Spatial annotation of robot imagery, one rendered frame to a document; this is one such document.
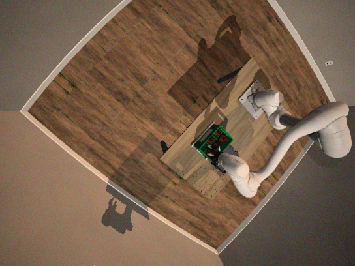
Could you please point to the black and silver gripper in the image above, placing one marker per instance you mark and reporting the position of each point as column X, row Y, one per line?
column 217, row 151

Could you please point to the green bottle crate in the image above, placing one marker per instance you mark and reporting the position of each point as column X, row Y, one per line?
column 201, row 143

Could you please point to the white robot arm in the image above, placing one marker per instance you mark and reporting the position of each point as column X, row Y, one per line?
column 326, row 126

